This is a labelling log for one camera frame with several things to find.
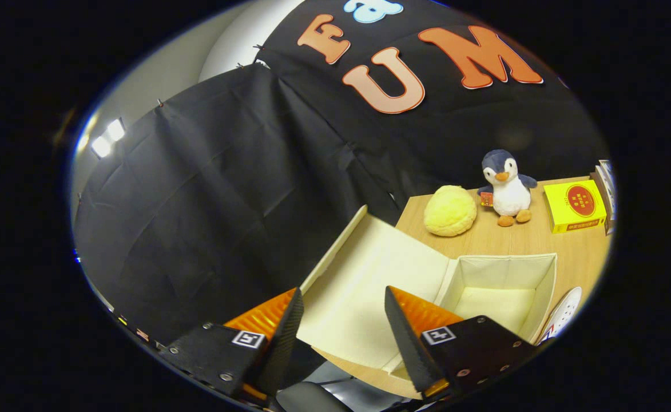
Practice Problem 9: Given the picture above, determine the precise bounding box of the grey chair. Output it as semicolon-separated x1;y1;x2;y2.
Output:
275;360;410;412

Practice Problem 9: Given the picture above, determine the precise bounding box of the brown book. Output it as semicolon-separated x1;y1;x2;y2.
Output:
590;169;618;236

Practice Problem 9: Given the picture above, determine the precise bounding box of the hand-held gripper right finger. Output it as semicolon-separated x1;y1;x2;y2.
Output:
384;285;541;401

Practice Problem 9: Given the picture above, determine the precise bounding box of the black backdrop cloth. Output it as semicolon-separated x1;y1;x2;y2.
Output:
72;0;610;350

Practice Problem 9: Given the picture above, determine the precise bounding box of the penguin plush toy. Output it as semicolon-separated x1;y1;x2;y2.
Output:
477;149;538;228

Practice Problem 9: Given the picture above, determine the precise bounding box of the yellow book with red circle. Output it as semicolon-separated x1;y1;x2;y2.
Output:
543;179;608;234

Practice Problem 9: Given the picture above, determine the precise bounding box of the white canvas shoe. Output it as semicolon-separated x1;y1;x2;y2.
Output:
538;286;583;345

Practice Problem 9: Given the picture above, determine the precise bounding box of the beige fabric storage box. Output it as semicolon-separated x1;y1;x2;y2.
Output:
296;204;559;384

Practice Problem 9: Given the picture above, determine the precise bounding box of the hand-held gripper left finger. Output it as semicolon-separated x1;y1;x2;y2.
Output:
158;287;305;408

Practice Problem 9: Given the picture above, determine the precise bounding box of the yellow bun plush toy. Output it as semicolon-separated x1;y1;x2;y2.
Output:
424;185;478;237

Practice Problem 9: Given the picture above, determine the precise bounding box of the white illustrated book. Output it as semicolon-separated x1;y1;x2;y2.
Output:
598;159;617;189

